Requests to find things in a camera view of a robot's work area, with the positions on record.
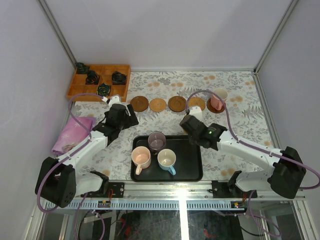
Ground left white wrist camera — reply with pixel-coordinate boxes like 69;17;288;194
101;94;122;107

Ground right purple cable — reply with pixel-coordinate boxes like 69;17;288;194
184;89;320;238

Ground purple glass cup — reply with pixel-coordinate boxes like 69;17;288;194
147;131;167;152

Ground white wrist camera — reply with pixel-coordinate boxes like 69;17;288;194
101;94;122;107
187;106;203;122

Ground woven rattan coaster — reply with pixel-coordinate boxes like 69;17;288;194
149;98;167;113
186;96;206;111

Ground black serving tray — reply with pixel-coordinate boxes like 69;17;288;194
130;135;203;182

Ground light pink mug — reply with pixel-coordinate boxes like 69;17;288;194
131;146;151;175

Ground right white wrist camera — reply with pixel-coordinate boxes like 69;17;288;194
187;106;203;122

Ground purple cable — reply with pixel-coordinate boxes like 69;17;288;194
36;92;107;240
184;89;320;238

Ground pink mug white inside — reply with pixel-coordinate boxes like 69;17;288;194
210;88;228;111

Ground brown wooden coaster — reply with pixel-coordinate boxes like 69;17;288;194
130;96;149;112
206;98;225;114
168;95;186;113

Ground purple printed cloth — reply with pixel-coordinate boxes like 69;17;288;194
51;117;89;156

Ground aluminium front rail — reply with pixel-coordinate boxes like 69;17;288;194
37;181;306;211

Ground black green rolled item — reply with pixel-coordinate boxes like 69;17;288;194
96;83;111;97

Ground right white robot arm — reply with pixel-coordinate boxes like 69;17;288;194
179;114;306;199

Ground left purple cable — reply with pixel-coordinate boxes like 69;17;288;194
36;92;107;240

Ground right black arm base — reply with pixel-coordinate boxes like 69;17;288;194
207;176;243;199

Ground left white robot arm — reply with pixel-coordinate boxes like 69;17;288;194
35;103;139;211

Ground light blue mug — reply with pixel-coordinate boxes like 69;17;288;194
157;149;177;176

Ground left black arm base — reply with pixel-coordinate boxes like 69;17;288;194
100;182;125;199

